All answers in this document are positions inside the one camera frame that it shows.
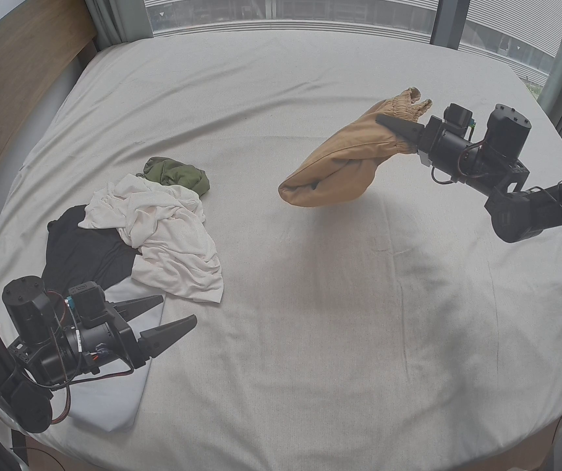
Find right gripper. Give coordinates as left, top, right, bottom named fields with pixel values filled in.
left=376, top=114, right=483, bottom=180

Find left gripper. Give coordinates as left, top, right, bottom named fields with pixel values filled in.
left=60, top=295, right=197, bottom=376

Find tan shorts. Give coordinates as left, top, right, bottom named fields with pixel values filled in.
left=277, top=86, right=433, bottom=209

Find bed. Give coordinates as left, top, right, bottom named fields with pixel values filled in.
left=0, top=0, right=562, bottom=471

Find white garment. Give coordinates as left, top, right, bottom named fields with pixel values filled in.
left=78, top=174, right=224, bottom=304

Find pale grey garment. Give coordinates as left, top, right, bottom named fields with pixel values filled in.
left=50, top=280, right=166, bottom=433

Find black garment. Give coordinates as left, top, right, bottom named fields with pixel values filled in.
left=42, top=205, right=144, bottom=293

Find green garment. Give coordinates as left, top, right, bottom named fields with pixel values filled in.
left=136, top=157, right=211, bottom=198

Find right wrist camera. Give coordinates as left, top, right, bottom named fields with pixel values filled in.
left=444, top=103, right=475, bottom=138

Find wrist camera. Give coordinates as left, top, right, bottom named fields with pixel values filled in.
left=444, top=103, right=475, bottom=138
left=67, top=283, right=102, bottom=327

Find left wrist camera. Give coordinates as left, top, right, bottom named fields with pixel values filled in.
left=67, top=283, right=102, bottom=327

